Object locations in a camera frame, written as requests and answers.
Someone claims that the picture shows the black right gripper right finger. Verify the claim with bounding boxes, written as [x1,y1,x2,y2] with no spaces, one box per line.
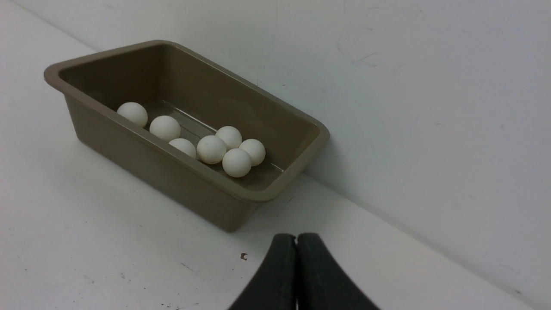
[297,233,379,310]

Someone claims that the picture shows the tan plastic bin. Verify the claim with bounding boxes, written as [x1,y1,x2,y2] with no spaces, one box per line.
[44,40,330,232]

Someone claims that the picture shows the white ping-pong ball red logo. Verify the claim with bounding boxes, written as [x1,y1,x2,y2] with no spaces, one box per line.
[222,149,252,178]

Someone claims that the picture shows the white ping-pong ball extra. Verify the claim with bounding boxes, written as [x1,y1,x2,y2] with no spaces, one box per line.
[149,115,181,143]

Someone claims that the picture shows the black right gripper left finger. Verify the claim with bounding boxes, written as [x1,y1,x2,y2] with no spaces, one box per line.
[230,234,297,310]

